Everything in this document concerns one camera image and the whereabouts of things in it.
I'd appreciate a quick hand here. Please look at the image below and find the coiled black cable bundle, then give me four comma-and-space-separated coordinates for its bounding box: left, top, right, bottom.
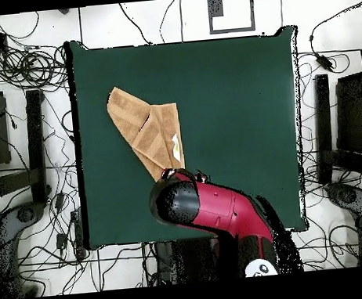
0, 42, 69, 94

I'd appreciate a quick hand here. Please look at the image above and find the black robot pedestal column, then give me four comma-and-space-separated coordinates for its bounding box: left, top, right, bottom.
153, 236, 223, 286

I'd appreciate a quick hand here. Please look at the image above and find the dark green table cloth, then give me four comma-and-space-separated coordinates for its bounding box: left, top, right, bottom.
64, 21, 317, 251

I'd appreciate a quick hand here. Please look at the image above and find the grey square frame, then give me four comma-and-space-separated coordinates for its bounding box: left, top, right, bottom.
207, 0, 257, 35

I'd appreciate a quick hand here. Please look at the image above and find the black power adapter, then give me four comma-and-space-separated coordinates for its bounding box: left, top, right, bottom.
314, 52, 335, 74

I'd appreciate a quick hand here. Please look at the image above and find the black stand base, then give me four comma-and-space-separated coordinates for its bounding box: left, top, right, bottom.
0, 88, 53, 208
307, 70, 362, 187

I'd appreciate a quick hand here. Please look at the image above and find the tan terry towel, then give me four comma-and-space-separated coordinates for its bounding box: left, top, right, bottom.
105, 81, 186, 187

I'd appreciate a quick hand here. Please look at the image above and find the grey office chair base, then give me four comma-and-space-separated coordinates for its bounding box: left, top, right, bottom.
323, 178, 362, 222
0, 200, 53, 299

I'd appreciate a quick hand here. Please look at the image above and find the black power strip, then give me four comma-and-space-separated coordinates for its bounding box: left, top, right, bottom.
69, 207, 88, 260

